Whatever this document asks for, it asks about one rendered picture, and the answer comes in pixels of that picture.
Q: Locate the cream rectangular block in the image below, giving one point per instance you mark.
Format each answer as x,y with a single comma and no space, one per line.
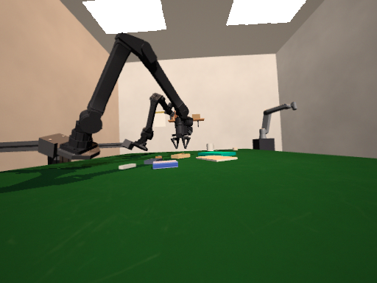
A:
127,166

